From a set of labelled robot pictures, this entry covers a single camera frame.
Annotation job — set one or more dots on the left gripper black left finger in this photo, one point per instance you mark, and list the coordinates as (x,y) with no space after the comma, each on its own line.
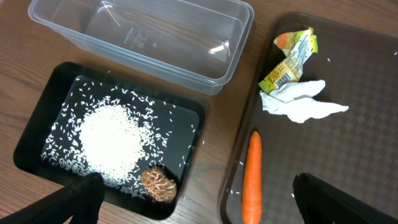
(79,202)

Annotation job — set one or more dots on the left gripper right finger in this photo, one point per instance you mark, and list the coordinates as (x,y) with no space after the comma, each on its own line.
(321,203)

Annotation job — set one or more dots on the orange carrot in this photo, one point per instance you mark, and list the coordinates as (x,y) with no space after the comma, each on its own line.
(252,182)

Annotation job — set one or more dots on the cooked white rice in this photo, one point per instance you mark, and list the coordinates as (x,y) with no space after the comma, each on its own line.
(119,133)

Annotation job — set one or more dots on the brown food piece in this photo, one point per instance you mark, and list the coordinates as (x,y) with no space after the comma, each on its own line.
(159,186)

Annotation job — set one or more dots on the white tissue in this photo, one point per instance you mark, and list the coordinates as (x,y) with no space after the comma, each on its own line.
(295,100)

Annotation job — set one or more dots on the green snack wrapper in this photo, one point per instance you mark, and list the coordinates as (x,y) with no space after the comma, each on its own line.
(297,47)

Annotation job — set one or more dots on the black waste bin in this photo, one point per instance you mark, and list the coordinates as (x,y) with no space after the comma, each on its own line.
(28,150)

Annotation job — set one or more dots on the brown serving tray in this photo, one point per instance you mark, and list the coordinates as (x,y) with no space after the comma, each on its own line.
(355,151)

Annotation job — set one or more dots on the clear plastic bin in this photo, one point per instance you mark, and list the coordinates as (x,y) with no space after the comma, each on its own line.
(192,43)

